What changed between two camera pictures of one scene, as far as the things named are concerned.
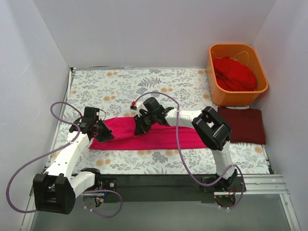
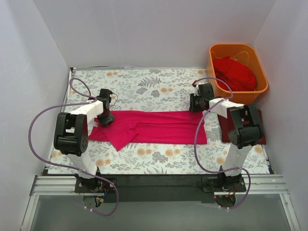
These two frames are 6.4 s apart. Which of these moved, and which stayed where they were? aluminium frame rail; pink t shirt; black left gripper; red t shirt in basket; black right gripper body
Moved: black right gripper body; pink t shirt; black left gripper
Stayed: aluminium frame rail; red t shirt in basket
